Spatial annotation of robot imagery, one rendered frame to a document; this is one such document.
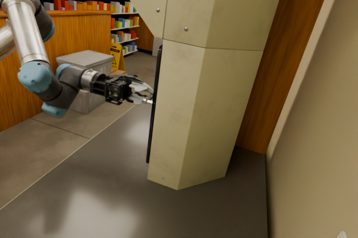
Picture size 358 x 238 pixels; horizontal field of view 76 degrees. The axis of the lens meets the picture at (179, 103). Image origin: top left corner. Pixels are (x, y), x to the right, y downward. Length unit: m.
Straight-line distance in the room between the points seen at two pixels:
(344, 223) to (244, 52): 0.42
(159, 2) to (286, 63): 0.55
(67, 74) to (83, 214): 0.45
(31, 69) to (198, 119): 0.48
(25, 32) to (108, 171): 0.51
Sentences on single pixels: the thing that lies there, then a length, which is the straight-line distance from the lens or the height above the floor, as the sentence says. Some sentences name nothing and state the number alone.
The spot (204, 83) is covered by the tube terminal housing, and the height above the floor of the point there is 1.32.
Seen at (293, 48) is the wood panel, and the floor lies 1.41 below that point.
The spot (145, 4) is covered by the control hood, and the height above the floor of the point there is 1.48.
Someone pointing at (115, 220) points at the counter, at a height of 0.94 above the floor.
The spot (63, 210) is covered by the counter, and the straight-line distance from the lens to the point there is 0.76.
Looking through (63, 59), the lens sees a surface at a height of 0.65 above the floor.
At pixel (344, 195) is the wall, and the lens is 0.51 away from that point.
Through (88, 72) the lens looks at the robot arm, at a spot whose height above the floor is 1.23.
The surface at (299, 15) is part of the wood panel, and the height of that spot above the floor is 1.52.
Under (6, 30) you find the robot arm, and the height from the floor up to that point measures 1.30.
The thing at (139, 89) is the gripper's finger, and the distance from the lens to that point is 0.75.
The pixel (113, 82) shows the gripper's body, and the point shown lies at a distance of 0.77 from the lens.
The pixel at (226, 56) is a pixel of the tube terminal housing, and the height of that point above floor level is 1.39.
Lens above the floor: 1.51
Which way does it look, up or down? 25 degrees down
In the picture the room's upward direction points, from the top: 9 degrees clockwise
